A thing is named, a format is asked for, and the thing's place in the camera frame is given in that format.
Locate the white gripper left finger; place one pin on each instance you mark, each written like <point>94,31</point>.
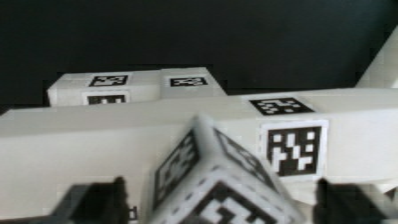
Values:
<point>92,205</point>

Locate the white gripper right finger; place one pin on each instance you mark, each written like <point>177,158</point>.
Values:
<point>351,204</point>

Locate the white tagged cube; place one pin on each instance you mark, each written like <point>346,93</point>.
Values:
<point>213,186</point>

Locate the white chair back frame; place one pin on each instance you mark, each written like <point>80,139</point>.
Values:
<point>78,144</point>

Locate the white chair leg block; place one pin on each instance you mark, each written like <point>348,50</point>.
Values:
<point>105,88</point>

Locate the white U-shaped fence wall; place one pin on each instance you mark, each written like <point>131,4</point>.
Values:
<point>380,75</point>

